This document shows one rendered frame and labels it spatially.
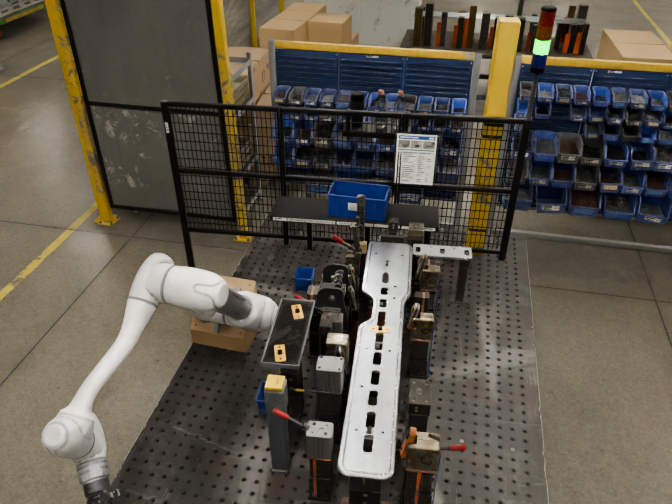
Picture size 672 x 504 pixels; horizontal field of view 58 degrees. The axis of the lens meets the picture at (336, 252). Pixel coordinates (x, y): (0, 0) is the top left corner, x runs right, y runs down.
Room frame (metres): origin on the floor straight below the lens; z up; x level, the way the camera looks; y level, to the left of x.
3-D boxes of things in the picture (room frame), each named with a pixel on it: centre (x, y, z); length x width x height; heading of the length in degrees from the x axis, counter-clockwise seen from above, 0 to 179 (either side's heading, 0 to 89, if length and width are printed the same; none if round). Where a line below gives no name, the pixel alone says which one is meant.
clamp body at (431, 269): (2.29, -0.44, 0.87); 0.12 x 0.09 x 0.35; 83
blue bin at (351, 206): (2.83, -0.12, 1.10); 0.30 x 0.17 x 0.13; 77
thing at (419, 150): (2.91, -0.42, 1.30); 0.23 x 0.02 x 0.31; 83
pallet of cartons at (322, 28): (6.95, 0.26, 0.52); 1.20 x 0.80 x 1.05; 165
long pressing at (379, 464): (1.89, -0.19, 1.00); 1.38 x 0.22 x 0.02; 173
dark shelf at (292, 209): (2.83, -0.10, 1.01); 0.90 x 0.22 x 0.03; 83
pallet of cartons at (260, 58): (5.60, 0.64, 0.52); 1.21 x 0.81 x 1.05; 172
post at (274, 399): (1.47, 0.21, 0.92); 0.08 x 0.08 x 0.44; 83
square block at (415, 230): (2.63, -0.41, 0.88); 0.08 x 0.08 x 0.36; 83
